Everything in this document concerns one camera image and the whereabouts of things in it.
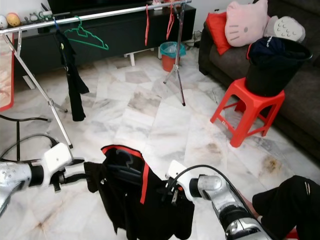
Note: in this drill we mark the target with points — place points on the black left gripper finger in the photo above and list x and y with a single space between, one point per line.
75 178
76 163

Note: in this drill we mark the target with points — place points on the black garment red trim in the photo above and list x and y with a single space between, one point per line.
130 210

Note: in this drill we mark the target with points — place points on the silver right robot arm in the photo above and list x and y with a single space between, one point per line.
230 205

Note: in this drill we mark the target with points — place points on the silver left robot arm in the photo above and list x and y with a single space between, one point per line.
12 180

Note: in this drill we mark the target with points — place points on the green plastic hanger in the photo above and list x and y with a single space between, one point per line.
105 47

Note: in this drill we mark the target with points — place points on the red plastic hanger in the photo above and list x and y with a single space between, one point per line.
147 25
170 22

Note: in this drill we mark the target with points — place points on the black shirt yellow logo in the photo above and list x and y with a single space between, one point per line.
75 85

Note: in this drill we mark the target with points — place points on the marble table red edge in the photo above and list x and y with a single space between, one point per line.
6 80

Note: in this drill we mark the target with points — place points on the red plastic stool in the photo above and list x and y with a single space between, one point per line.
252 105

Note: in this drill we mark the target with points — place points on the person in black trousers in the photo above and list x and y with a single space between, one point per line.
290 205

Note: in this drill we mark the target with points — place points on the orange bin teal liner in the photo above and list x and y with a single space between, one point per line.
171 60

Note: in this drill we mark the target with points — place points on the dark grey sofa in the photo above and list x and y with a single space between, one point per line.
300 120

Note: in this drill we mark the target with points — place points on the silver metal clothes rack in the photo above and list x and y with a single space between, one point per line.
95 16

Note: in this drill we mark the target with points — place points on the grey totoro figurine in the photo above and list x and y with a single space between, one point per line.
33 19

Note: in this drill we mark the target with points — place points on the black plastic bucket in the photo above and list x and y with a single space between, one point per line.
275 77

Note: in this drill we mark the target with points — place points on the orange bear plush toy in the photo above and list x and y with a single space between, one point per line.
13 20

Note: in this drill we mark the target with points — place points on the white duck plush toy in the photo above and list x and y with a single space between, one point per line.
3 22

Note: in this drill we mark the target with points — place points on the black flat television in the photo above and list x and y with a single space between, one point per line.
95 5

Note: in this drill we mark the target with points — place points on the red cushion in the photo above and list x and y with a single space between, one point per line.
217 31

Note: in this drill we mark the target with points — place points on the pink cat face pillow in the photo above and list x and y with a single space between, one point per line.
245 24

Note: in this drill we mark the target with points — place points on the grey totoro pillow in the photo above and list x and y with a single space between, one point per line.
286 29

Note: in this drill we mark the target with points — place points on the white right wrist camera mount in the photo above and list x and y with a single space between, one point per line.
176 170

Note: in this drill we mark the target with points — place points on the black metal table frame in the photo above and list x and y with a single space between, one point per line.
25 119

